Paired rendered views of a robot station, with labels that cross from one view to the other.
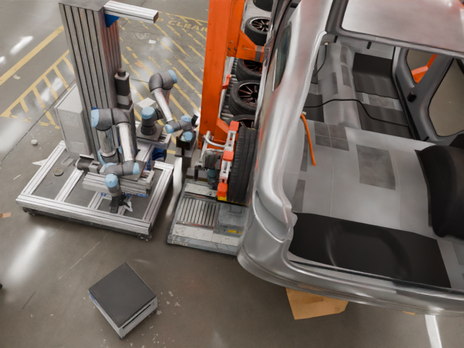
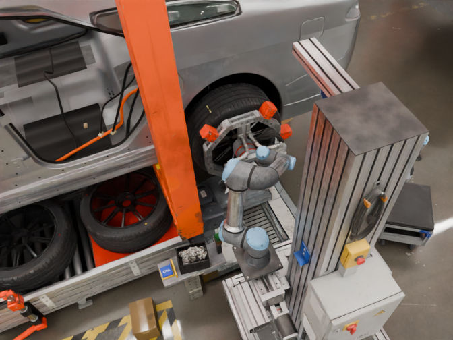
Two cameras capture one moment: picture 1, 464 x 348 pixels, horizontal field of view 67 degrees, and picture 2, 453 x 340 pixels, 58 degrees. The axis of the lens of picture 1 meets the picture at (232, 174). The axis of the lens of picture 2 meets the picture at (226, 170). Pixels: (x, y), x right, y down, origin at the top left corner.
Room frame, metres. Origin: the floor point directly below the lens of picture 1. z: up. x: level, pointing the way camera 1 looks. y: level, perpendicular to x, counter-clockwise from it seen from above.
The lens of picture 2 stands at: (2.82, 1.79, 2.92)
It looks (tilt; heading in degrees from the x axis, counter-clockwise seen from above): 51 degrees down; 251
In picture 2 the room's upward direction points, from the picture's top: 4 degrees counter-clockwise
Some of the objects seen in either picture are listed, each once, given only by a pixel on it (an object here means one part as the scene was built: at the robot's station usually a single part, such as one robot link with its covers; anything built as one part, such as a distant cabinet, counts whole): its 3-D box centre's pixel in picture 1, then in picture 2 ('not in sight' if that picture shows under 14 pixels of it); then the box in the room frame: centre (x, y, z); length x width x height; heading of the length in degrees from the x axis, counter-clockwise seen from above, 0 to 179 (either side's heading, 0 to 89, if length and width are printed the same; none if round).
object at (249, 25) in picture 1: (264, 32); not in sight; (5.71, -0.07, 0.39); 0.66 x 0.66 x 0.24
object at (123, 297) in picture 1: (123, 300); (402, 214); (1.03, 0.65, 0.17); 0.43 x 0.36 x 0.34; 55
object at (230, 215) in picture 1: (237, 202); (234, 177); (2.11, -0.11, 0.32); 0.40 x 0.30 x 0.28; 1
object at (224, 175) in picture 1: (226, 162); (243, 146); (2.11, 0.06, 0.85); 0.54 x 0.07 x 0.54; 1
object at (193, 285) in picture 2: (186, 155); (191, 280); (2.72, 0.54, 0.21); 0.10 x 0.10 x 0.42; 1
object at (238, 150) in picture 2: (218, 161); (247, 154); (2.11, 0.14, 0.85); 0.21 x 0.14 x 0.14; 91
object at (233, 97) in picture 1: (254, 101); (25, 243); (3.72, -0.10, 0.39); 0.66 x 0.66 x 0.24
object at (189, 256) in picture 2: (186, 138); (193, 257); (2.67, 0.53, 0.51); 0.20 x 0.14 x 0.13; 172
